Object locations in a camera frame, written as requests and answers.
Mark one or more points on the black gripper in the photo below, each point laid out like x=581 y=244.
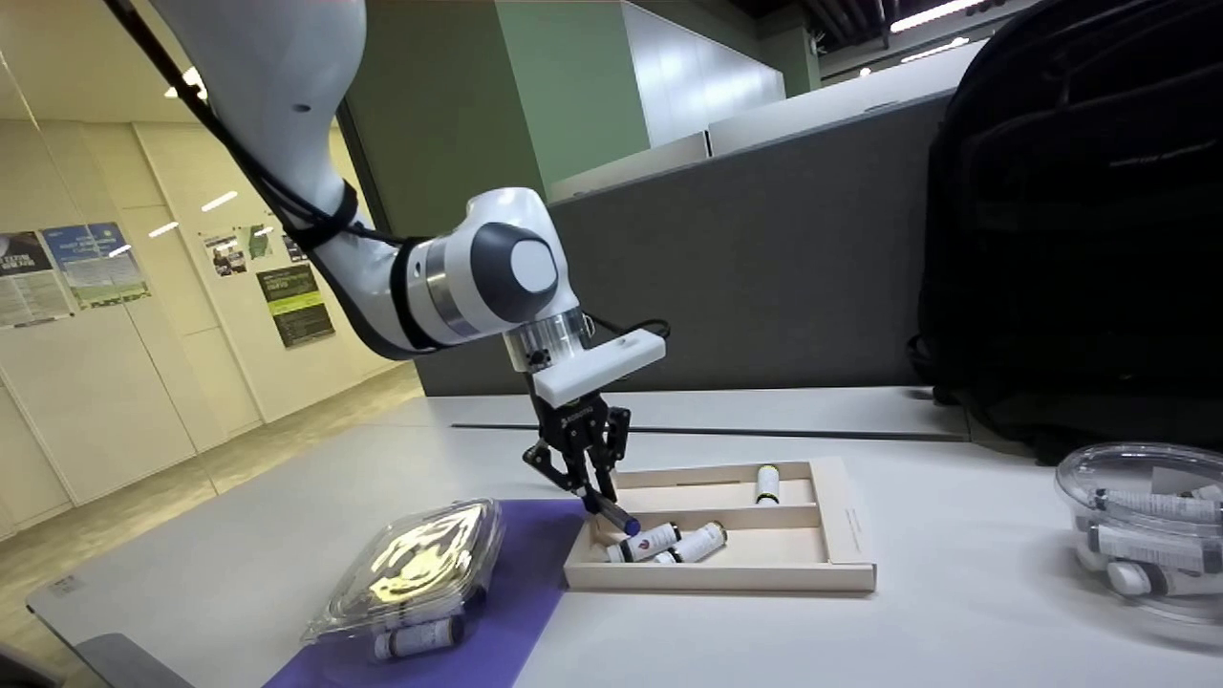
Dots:
x=573 y=425

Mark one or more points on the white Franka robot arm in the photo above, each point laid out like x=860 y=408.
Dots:
x=383 y=269

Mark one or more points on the white marker cap piece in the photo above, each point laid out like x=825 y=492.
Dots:
x=695 y=542
x=651 y=542
x=765 y=483

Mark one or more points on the wooden compartment tray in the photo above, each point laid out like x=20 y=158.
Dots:
x=765 y=567

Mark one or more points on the white marker in container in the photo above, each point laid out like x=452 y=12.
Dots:
x=412 y=636

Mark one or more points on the white marker in bowl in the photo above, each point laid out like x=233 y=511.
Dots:
x=1149 y=547

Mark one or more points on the purple mat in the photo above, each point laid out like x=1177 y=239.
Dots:
x=509 y=599

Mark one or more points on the white small parts pile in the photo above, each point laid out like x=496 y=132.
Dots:
x=412 y=567

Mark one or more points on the grey desk partition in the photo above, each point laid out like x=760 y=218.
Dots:
x=765 y=253

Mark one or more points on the black backpack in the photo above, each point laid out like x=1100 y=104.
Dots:
x=1084 y=232

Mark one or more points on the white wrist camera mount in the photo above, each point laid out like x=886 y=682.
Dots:
x=595 y=365

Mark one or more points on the dark green wall poster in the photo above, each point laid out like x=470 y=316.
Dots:
x=296 y=307

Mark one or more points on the small photo wall poster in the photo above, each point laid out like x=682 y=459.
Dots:
x=228 y=253

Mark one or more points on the blue green wall poster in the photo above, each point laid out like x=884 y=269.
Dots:
x=96 y=262

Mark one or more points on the grey wall poster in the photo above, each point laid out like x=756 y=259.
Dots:
x=28 y=281

